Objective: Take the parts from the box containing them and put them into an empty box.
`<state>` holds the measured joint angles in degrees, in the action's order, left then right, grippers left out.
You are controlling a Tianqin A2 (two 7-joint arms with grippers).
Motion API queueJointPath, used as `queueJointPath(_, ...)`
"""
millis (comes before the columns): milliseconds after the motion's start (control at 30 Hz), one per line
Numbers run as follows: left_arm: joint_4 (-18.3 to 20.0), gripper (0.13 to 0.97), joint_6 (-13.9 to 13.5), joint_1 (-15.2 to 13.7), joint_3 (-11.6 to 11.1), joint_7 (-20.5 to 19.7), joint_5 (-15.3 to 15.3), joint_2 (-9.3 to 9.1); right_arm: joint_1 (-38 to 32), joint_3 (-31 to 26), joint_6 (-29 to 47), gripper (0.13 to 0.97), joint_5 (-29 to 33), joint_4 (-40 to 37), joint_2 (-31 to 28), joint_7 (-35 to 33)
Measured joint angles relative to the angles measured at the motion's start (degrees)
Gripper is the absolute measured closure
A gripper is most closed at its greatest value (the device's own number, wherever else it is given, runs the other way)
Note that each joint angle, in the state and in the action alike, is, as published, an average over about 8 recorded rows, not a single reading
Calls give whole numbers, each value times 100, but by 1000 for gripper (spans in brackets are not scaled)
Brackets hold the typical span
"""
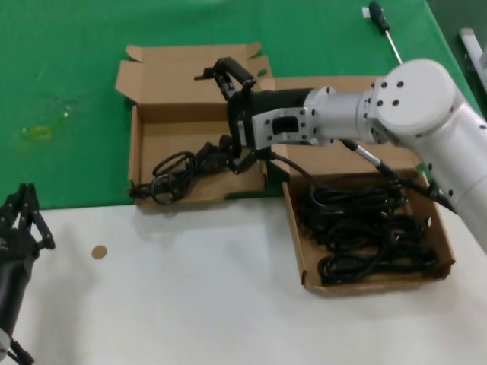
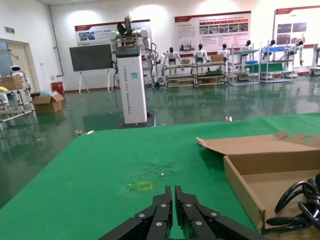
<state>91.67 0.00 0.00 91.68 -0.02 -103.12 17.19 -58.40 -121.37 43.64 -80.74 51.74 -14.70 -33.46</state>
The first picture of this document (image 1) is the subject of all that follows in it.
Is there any grey metal frame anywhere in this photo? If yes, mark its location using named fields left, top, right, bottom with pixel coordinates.
left=457, top=27, right=487, bottom=90

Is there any thin black camera cable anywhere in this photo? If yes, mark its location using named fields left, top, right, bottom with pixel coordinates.
left=270, top=152, right=324, bottom=188

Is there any green tablecloth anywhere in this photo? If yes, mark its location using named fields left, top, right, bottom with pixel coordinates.
left=0, top=0, right=487, bottom=211

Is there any large open cardboard box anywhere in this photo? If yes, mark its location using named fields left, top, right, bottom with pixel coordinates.
left=262, top=75, right=457, bottom=294

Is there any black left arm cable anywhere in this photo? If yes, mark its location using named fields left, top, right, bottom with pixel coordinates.
left=0, top=334, right=35, bottom=365

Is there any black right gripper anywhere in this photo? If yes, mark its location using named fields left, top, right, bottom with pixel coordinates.
left=193, top=56, right=315, bottom=176

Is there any green handled screwdriver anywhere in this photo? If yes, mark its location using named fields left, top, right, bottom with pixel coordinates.
left=368, top=0, right=405, bottom=65

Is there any black power cable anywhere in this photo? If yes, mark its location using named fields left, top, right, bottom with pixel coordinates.
left=129, top=136, right=244, bottom=206
left=300, top=178, right=411, bottom=233
left=317, top=250, right=438, bottom=287
left=311, top=216, right=427, bottom=254

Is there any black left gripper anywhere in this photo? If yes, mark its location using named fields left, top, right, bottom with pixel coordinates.
left=0, top=183, right=56, bottom=267

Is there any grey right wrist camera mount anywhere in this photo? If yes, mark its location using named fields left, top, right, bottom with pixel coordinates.
left=250, top=105, right=321, bottom=152

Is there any cable with silver connector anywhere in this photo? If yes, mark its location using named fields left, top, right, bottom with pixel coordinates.
left=340, top=138, right=457, bottom=212

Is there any small open cardboard box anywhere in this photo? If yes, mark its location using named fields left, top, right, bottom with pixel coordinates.
left=113, top=41, right=277, bottom=206

